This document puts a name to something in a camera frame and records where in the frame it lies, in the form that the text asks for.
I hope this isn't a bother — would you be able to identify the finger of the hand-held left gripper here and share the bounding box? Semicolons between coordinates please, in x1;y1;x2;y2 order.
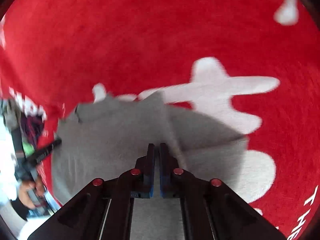
27;139;62;164

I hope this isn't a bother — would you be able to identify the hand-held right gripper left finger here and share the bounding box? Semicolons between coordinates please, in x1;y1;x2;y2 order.
27;143;155;240

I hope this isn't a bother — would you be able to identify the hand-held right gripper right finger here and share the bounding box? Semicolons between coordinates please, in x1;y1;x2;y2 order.
159;142;287;240

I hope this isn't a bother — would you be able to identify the grey knit sweater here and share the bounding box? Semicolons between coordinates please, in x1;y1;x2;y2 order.
51;91;250;240

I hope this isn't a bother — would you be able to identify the person's left hand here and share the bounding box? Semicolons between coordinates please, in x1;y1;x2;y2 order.
18;179;47;209

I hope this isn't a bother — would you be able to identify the dark red plaid cloth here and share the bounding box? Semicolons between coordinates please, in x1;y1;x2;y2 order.
21;114;47;146

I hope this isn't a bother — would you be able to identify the olive grey folded garment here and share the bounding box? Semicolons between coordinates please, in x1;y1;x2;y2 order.
1;99;20;128

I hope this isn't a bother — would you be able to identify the red printed blanket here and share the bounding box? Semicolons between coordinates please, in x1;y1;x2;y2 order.
0;0;320;240

